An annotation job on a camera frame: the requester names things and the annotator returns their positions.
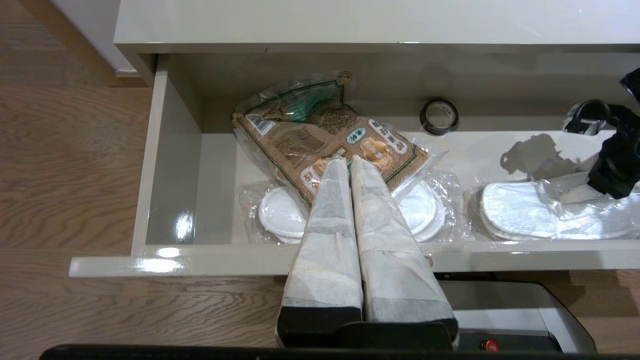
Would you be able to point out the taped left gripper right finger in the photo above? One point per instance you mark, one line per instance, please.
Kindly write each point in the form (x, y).
(395, 265)

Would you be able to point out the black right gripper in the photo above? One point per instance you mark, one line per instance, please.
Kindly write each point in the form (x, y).
(620, 160)

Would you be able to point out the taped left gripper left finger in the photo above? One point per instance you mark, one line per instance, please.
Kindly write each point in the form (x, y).
(325, 260)

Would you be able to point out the white slippers with paper tag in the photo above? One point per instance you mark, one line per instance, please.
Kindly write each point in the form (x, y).
(525, 210)

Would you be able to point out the green label snack bag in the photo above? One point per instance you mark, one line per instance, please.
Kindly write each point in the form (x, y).
(310, 135)

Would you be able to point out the black tape roll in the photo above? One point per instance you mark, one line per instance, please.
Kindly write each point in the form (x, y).
(430, 125)

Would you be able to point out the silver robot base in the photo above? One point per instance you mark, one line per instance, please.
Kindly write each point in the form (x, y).
(500, 310)

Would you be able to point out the cream white drawer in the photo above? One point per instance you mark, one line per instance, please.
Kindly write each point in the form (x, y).
(175, 175)

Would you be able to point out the white slippers in crinkled wrap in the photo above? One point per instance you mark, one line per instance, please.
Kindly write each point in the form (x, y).
(280, 220)

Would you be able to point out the dark right wrist camera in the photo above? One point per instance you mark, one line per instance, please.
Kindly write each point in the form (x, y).
(580, 117)

